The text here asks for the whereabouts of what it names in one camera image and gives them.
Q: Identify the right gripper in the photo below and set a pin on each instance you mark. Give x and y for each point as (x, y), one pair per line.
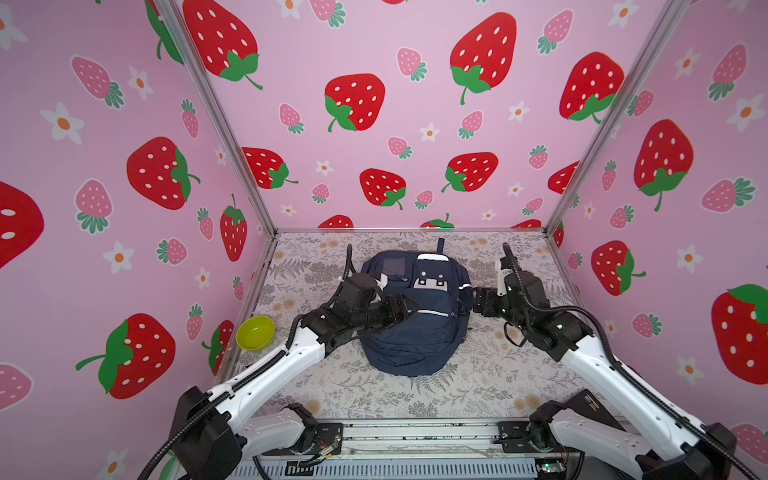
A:
(480, 296)

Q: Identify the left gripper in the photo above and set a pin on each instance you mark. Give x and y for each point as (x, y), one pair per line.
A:
(399, 310)

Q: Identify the navy blue student backpack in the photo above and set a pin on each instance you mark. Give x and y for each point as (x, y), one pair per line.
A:
(441, 288)

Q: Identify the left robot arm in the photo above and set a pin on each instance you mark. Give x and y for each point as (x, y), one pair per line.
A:
(264, 384)

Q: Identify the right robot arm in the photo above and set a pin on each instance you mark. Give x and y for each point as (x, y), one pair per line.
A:
(667, 442)

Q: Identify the green bowl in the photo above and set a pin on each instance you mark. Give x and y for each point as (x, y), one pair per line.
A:
(255, 333)

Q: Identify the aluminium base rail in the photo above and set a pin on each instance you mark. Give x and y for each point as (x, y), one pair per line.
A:
(425, 449)

